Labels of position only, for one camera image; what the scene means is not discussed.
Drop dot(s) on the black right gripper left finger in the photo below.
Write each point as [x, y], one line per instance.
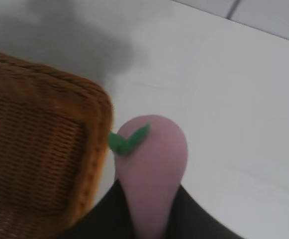
[104, 216]

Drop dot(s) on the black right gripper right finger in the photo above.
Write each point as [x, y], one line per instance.
[194, 219]

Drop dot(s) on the pink soft toy peach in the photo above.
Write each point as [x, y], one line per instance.
[151, 164]

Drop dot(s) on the brown woven wicker basket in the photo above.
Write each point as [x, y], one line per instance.
[34, 139]

